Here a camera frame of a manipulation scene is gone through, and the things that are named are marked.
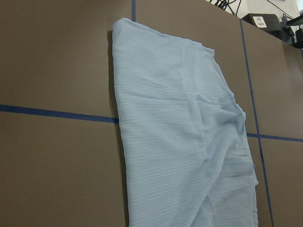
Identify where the light blue button-up shirt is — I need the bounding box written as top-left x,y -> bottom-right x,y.
112,18 -> 258,227

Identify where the black monitor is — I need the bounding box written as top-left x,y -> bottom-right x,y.
241,13 -> 303,49

